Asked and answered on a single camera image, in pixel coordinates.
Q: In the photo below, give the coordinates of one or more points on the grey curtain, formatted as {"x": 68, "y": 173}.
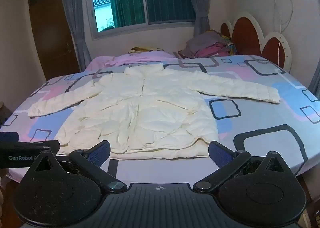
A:
{"x": 75, "y": 17}
{"x": 200, "y": 0}

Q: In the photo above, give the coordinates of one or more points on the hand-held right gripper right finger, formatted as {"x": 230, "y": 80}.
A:
{"x": 219, "y": 154}

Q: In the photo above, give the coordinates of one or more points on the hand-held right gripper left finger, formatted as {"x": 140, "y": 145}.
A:
{"x": 100, "y": 153}

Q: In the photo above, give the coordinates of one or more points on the sliding glass window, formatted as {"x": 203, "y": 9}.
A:
{"x": 145, "y": 0}

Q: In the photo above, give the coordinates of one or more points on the grey cloth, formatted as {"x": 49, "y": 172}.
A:
{"x": 315, "y": 77}

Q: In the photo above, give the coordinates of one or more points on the pile of folded clothes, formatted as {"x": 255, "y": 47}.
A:
{"x": 207, "y": 42}

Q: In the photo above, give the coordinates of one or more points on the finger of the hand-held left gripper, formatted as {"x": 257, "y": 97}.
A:
{"x": 51, "y": 146}

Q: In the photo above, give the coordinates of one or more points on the brown and white headboard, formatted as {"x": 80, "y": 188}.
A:
{"x": 246, "y": 35}

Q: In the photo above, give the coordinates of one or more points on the brown wooden door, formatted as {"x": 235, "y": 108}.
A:
{"x": 51, "y": 30}

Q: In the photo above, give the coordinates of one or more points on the pink blanket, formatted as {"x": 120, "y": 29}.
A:
{"x": 140, "y": 57}

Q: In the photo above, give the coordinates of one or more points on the cream white duvet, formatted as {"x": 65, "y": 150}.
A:
{"x": 150, "y": 107}

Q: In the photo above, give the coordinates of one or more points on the yellow printed pillow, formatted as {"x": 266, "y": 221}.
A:
{"x": 145, "y": 49}

